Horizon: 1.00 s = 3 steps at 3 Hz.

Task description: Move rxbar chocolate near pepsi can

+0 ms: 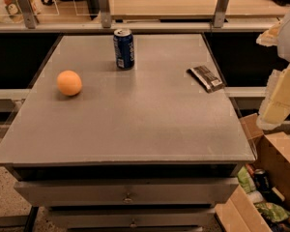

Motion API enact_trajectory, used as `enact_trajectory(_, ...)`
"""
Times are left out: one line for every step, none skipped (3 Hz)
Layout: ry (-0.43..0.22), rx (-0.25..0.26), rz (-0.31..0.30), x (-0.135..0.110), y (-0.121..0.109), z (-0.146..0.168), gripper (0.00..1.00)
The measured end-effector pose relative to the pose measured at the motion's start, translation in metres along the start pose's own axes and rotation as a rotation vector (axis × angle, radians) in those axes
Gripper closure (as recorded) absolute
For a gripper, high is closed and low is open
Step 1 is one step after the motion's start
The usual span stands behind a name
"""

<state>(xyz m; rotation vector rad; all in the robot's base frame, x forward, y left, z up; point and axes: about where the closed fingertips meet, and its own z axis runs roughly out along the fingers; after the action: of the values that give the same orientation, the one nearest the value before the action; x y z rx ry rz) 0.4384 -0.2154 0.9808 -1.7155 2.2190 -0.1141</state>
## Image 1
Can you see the grey drawer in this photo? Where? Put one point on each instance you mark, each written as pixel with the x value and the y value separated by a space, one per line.
pixel 127 192
pixel 132 218

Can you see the light wooden table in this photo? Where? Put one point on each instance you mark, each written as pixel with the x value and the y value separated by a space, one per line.
pixel 194 8

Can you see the metal bracket post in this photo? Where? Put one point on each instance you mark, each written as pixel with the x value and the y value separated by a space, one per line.
pixel 28 13
pixel 220 12
pixel 106 19

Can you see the open cardboard box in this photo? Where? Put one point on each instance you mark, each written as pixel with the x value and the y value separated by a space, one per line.
pixel 239 214

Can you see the left metal bracket post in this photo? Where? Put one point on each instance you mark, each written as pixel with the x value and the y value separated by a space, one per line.
pixel 28 13

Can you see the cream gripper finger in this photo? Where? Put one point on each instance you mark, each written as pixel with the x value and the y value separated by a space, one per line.
pixel 275 108
pixel 270 36

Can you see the blue pepsi can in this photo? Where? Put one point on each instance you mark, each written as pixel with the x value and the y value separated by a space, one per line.
pixel 124 48

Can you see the top grey drawer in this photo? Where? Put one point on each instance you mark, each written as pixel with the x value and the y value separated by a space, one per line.
pixel 127 192

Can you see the green patterned snack bag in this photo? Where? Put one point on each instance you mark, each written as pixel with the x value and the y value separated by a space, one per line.
pixel 272 211

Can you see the right metal bracket post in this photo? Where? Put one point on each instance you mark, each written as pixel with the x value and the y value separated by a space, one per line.
pixel 220 12

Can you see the lower grey drawer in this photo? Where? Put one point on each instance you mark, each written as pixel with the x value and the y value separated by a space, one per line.
pixel 132 218

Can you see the grey drawer cabinet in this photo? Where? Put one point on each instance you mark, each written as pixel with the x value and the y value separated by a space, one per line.
pixel 154 121

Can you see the black rxbar chocolate wrapper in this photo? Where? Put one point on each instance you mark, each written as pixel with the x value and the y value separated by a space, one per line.
pixel 206 78

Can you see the orange fruit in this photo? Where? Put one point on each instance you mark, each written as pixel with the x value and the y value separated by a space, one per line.
pixel 69 83

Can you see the dark can in box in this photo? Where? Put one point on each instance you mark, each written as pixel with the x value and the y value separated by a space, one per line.
pixel 261 180

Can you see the middle metal bracket post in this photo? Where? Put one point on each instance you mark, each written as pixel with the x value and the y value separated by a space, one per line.
pixel 106 19

